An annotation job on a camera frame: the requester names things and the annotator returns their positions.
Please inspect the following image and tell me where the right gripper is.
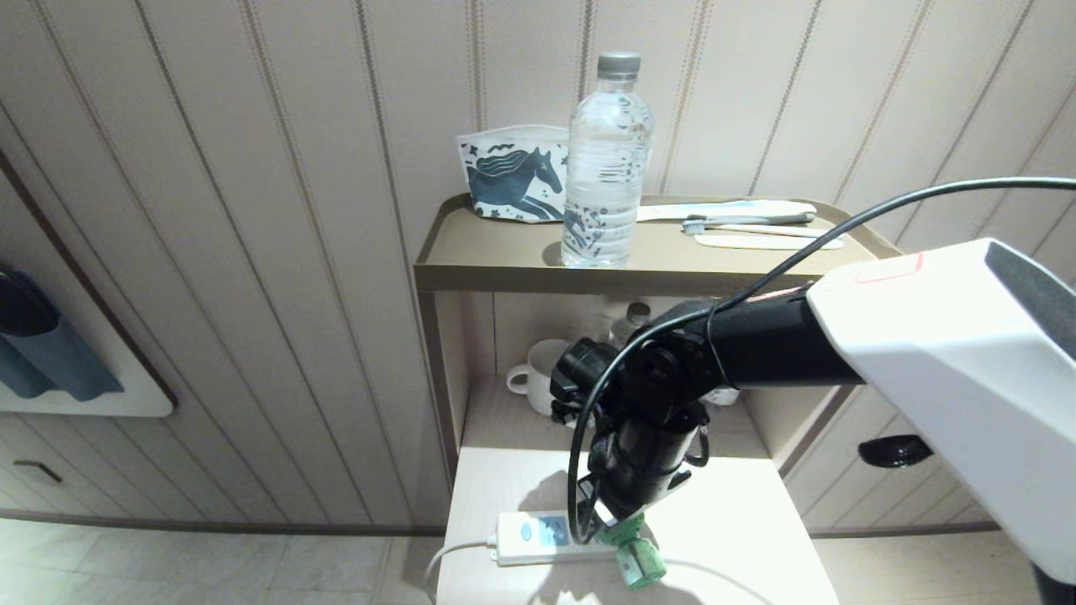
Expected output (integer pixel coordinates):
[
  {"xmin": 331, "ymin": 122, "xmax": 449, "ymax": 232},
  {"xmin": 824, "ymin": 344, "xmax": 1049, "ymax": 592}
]
[{"xmin": 578, "ymin": 407, "xmax": 709, "ymax": 529}]

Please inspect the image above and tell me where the green mosquito repellent device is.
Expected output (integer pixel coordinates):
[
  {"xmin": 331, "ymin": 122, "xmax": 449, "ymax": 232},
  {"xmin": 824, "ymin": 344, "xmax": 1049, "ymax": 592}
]
[{"xmin": 599, "ymin": 515, "xmax": 667, "ymax": 590}]

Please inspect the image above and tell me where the white power strip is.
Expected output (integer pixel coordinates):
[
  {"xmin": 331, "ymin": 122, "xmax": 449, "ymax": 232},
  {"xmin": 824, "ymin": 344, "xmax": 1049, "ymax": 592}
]
[{"xmin": 491, "ymin": 510, "xmax": 625, "ymax": 566}]

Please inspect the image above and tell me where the small bottle with grey cap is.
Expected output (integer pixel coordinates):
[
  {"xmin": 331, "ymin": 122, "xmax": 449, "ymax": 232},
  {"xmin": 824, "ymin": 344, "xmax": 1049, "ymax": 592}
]
[{"xmin": 609, "ymin": 302, "xmax": 654, "ymax": 347}]

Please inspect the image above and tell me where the white ceramic mug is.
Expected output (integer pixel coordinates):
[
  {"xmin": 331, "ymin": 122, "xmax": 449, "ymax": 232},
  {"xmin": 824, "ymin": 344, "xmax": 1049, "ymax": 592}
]
[{"xmin": 506, "ymin": 339, "xmax": 583, "ymax": 418}]

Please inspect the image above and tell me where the beige bedside shelf unit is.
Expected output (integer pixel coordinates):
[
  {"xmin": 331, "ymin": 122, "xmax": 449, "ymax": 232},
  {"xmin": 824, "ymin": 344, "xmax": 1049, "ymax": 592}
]
[{"xmin": 413, "ymin": 194, "xmax": 905, "ymax": 605}]

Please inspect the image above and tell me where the toothbrush with white wrapper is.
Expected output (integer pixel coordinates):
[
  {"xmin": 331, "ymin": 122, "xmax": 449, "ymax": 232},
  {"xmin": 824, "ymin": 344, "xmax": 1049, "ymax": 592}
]
[{"xmin": 636, "ymin": 199, "xmax": 818, "ymax": 224}]

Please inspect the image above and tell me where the clear plastic water bottle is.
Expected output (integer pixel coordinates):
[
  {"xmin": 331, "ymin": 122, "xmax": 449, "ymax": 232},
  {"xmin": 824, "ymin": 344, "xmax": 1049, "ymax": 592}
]
[{"xmin": 561, "ymin": 51, "xmax": 656, "ymax": 271}]

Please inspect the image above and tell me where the horse print pouch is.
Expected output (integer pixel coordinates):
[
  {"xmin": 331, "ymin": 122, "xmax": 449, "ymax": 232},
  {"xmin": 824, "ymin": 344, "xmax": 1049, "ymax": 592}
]
[{"xmin": 456, "ymin": 125, "xmax": 572, "ymax": 224}]

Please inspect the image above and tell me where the white power cord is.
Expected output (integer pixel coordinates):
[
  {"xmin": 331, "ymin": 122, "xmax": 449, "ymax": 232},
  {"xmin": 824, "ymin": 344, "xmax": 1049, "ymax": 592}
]
[{"xmin": 423, "ymin": 538, "xmax": 498, "ymax": 605}]

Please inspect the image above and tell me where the black cable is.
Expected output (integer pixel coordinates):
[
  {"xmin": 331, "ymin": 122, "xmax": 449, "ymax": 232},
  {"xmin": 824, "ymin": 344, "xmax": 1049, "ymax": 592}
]
[{"xmin": 567, "ymin": 176, "xmax": 1076, "ymax": 545}]

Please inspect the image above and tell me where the blue grey wall pocket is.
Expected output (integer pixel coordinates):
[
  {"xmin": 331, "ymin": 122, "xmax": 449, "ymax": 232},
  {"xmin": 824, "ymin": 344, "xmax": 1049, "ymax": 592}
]
[{"xmin": 0, "ymin": 266, "xmax": 125, "ymax": 402}]

